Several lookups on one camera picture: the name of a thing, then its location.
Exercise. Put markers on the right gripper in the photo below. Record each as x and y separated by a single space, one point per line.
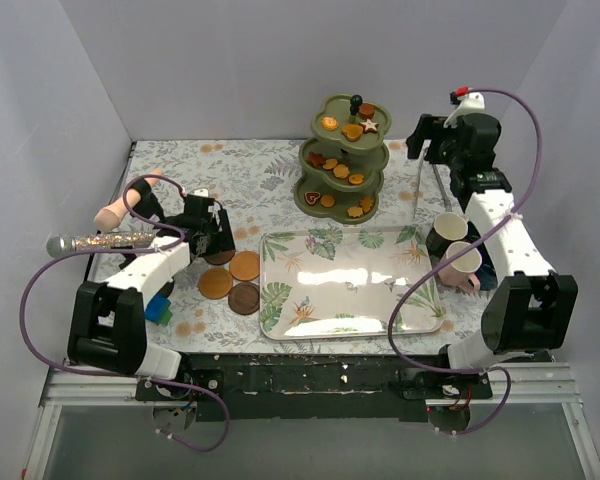
428 142

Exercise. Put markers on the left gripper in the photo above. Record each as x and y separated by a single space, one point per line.
156 216

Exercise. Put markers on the dark wooden coaster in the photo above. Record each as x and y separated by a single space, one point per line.
244 298
220 258

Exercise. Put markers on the white-iced star cookie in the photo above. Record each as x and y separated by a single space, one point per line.
369 127

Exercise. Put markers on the light wooden coaster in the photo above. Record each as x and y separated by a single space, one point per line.
215 283
245 266

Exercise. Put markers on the dark chocolate round cookie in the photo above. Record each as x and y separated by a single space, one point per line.
366 111

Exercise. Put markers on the brown heart cookie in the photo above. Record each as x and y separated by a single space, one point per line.
352 132

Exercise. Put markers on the cream mug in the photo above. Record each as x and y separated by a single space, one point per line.
447 227

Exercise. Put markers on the orange flower cookie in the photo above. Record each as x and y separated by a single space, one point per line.
355 212

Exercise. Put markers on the brown star cookie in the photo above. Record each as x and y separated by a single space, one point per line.
316 160

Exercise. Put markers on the leaf-patterned white tray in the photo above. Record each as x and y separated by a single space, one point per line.
343 282

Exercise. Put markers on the pink mug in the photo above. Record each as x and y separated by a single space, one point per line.
461 273

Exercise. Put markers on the metal serving tongs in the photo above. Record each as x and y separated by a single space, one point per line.
429 194

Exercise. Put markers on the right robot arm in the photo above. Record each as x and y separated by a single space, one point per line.
532 306

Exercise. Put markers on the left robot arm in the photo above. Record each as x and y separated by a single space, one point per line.
108 329

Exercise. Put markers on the green three-tier cake stand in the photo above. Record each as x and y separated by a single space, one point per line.
366 159

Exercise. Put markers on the blue toy block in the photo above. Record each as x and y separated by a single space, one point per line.
155 308

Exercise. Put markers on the green toy block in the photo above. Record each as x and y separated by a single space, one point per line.
166 317

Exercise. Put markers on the red iced heart cookie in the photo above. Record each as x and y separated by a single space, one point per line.
311 198

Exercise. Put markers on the silver glitter microphone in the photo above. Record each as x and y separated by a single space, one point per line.
60 245

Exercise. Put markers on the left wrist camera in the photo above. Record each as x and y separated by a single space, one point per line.
201 192

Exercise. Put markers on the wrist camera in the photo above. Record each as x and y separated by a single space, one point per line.
465 102
201 192

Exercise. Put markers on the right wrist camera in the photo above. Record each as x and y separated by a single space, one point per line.
465 102

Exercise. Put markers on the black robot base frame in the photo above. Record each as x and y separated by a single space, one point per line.
302 386

